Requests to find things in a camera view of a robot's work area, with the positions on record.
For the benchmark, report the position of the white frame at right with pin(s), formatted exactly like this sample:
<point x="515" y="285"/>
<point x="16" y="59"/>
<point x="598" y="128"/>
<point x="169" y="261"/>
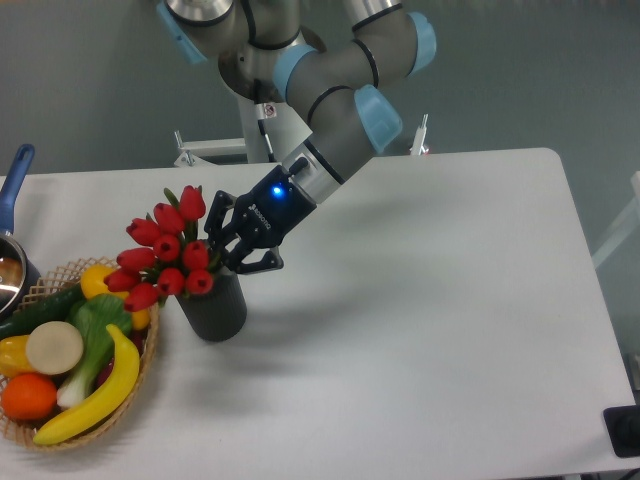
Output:
<point x="620" y="229"/>

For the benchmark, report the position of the green cucumber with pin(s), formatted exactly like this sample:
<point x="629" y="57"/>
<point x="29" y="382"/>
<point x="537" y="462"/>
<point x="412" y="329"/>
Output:
<point x="54" y="307"/>

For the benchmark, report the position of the yellow bell pepper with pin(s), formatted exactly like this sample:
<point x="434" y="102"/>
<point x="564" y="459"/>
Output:
<point x="13" y="358"/>

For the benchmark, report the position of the red fruit in basket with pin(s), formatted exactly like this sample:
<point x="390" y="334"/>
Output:
<point x="138" y="339"/>

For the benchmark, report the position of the orange fruit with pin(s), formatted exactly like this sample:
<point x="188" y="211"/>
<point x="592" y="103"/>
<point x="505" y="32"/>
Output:
<point x="29" y="396"/>

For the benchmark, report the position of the blue handled saucepan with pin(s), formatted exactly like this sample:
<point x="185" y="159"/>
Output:
<point x="18" y="274"/>

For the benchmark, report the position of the green bok choy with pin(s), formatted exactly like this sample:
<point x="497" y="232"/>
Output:
<point x="91" y="319"/>

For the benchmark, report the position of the yellow banana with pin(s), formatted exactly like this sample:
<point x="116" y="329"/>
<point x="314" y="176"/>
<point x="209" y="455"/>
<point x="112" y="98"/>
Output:
<point x="103" y="401"/>

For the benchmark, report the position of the beige round disc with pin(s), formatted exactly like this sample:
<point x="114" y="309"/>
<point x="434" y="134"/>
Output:
<point x="54" y="348"/>

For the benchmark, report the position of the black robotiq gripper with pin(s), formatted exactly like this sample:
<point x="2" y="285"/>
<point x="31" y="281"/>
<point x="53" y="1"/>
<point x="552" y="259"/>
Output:
<point x="261" y="218"/>

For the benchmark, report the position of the table clamp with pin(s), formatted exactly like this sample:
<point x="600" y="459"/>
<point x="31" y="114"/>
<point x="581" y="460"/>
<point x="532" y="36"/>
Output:
<point x="205" y="152"/>
<point x="419" y="146"/>

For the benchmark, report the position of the left table clamp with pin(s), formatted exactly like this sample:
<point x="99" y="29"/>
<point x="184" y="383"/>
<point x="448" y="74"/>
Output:
<point x="205" y="152"/>

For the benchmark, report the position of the black device at edge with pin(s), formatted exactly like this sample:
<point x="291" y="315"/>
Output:
<point x="622" y="425"/>

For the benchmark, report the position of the dark grey ribbed vase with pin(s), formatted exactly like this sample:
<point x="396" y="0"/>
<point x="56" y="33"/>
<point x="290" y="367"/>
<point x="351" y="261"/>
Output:
<point x="220" y="314"/>

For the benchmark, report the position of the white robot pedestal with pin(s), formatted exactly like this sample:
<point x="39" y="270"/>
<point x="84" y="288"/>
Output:
<point x="271" y="128"/>

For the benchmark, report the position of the woven wicker basket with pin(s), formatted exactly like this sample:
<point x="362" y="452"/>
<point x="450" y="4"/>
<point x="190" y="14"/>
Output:
<point x="59" y="279"/>

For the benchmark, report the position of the red tulip bouquet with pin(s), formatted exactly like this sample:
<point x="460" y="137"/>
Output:
<point x="169" y="259"/>

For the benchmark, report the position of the yellow lemon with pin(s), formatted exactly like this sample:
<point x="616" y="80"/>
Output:
<point x="92" y="283"/>

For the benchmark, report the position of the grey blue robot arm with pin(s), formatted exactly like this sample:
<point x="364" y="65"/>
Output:
<point x="337" y="94"/>

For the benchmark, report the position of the right table clamp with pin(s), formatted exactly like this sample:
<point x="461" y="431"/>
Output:
<point x="419" y="146"/>

